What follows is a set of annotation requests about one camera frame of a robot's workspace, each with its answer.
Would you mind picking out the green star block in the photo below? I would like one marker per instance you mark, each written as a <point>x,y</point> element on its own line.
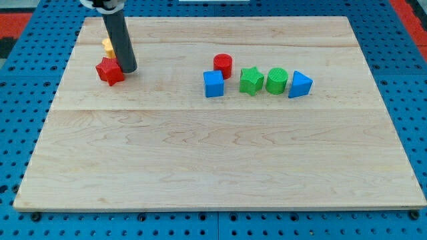
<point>251,80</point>

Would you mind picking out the red star block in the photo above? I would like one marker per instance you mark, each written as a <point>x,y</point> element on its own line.
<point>110,71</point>

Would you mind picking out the blue cube block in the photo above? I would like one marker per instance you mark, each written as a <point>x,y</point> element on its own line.
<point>213,83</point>

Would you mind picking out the red cylinder block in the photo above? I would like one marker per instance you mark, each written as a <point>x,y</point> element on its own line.
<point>224,63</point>

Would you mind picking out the light wooden board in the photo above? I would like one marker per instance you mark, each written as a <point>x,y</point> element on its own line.
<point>154,142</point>

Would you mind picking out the green cylinder block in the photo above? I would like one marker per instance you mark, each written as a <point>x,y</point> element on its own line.
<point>276,81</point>

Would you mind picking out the blue triangle block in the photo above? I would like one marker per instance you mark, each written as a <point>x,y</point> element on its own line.
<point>301,85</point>

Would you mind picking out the yellow block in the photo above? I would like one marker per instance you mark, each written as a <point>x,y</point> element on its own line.
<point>108,48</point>

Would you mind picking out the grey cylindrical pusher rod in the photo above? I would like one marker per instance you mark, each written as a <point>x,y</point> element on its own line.
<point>119,36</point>

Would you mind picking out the white rod mount collar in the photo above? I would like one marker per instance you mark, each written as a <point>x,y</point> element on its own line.
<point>105,7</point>

